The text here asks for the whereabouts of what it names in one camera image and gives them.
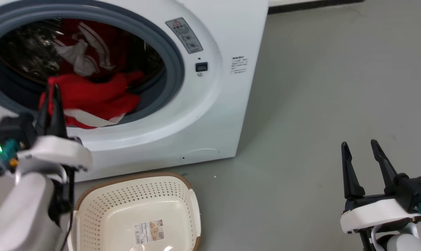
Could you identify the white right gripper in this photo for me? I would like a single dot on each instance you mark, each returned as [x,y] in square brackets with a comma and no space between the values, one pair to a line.
[374,212]

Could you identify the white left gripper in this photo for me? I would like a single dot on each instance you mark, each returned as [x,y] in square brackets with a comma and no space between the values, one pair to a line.
[57,151]

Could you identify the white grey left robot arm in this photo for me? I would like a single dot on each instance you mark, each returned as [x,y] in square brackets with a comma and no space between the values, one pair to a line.
[22,212]

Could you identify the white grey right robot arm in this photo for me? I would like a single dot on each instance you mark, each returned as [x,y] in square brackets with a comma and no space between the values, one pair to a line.
[404,242]

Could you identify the steel washing machine drum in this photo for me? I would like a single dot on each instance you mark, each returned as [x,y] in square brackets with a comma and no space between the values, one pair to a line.
[25,52]

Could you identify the cream perforated laundry basket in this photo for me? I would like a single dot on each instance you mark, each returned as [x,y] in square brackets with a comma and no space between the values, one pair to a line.
[106,209]

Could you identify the white front-load washing machine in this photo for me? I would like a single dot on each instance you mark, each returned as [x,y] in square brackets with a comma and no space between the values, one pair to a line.
[228,104]

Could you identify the red garment with white hem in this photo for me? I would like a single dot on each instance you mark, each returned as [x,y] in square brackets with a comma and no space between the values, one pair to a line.
[92,94]

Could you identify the grey white cloth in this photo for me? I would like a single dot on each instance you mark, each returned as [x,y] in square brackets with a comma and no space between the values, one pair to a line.
[79,61]

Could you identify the red garment with white stripes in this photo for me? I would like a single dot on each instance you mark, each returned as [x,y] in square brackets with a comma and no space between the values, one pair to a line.
[113,42]

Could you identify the grey rubber door gasket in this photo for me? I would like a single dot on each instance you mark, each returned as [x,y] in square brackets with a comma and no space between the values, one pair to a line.
[175,69]

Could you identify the paper label with barcode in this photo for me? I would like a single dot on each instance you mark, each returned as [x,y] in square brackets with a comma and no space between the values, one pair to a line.
[148,232]

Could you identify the grey warning sticker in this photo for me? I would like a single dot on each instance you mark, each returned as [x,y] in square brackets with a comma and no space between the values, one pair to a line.
[184,35]

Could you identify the black door latch socket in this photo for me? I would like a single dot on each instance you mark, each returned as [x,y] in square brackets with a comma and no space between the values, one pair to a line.
[201,66]

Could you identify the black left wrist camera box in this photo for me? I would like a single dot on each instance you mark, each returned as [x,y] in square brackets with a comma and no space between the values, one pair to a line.
[13,130]

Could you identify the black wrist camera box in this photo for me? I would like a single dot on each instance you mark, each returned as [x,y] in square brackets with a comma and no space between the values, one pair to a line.
[412,190]
[13,130]

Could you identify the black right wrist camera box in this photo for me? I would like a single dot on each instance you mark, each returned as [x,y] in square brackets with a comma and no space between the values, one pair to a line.
[412,190]

